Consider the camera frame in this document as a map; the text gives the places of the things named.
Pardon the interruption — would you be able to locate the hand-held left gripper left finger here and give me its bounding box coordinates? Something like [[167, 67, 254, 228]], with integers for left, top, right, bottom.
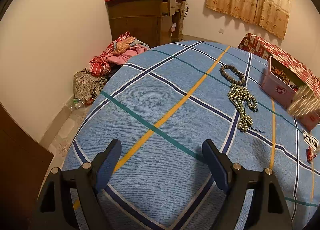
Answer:
[[31, 138, 122, 230]]

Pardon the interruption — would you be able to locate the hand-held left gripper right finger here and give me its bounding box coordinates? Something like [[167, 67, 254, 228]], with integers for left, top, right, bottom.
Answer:
[[202, 139, 293, 230]]

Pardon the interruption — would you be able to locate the golden pearl bead necklace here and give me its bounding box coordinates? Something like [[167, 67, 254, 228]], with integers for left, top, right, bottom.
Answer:
[[227, 84, 265, 133]]

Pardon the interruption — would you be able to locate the red coral bead string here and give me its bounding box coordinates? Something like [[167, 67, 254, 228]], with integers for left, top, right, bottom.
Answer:
[[306, 146, 319, 163]]

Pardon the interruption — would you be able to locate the dark wooden bead bracelet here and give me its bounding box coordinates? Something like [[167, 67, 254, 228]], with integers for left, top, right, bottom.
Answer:
[[219, 64, 246, 86]]

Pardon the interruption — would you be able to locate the pink metal tin box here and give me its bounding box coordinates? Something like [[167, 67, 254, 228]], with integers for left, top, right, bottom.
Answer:
[[261, 56, 320, 131]]

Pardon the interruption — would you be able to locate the pale segmented bracelet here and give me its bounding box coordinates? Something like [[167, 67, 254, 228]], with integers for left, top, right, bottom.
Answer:
[[287, 85, 320, 118]]

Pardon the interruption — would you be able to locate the clear plastic bottle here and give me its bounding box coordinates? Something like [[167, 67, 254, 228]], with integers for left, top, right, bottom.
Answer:
[[67, 97, 85, 109]]

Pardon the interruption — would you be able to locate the floral cloth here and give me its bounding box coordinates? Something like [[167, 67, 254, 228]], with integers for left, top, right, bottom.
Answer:
[[73, 69, 108, 101]]

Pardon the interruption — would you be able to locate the blue plaid blanket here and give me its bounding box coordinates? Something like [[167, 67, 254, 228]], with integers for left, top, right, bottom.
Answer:
[[61, 40, 320, 230]]

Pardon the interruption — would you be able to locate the dark wooden board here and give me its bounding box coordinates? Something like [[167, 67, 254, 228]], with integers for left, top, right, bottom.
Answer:
[[0, 102, 54, 230]]

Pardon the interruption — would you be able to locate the white sewn label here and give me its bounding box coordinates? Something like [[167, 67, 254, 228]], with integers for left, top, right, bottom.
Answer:
[[302, 130, 319, 149]]

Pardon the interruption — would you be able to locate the pile of pink red clothes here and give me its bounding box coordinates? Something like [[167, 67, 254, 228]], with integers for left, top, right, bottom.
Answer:
[[86, 32, 150, 75]]

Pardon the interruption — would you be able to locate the brown wooden cabinet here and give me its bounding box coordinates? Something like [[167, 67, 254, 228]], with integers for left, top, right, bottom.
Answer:
[[104, 0, 185, 49]]

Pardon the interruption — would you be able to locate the thin cable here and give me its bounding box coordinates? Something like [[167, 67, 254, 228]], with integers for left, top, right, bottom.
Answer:
[[182, 0, 190, 20]]

